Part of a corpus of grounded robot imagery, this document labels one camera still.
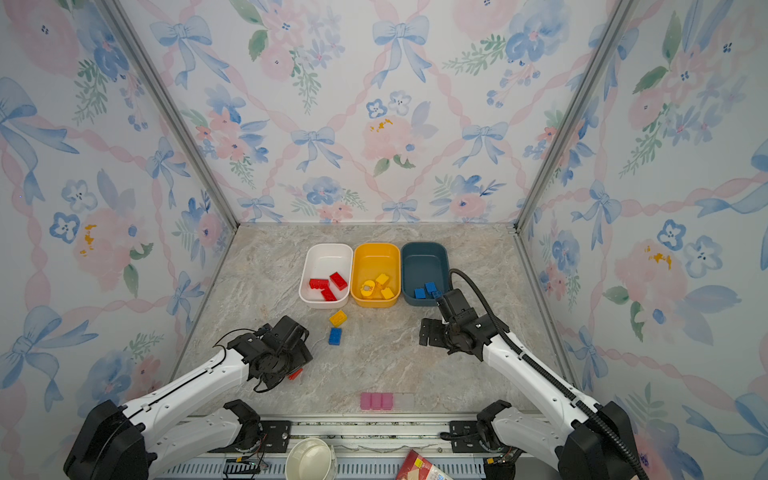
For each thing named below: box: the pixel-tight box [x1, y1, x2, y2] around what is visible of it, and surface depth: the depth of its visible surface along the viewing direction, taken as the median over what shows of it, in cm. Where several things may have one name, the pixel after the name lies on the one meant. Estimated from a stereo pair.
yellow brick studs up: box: [329, 310, 348, 328], surface depth 96 cm
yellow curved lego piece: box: [360, 280, 375, 297], surface depth 100 cm
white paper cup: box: [285, 438, 337, 480], surface depth 72 cm
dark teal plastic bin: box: [401, 242, 451, 307], surface depth 106 cm
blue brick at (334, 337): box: [328, 327, 343, 346], surface depth 92 cm
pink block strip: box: [360, 392, 394, 410], surface depth 81 cm
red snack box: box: [396, 449, 453, 480], surface depth 68 cm
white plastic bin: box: [298, 243, 353, 309], surface depth 106 cm
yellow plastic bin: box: [350, 243, 401, 308], surface depth 106 cm
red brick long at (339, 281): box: [329, 271, 348, 291], surface depth 103 cm
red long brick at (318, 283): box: [309, 278, 329, 289], surface depth 102 cm
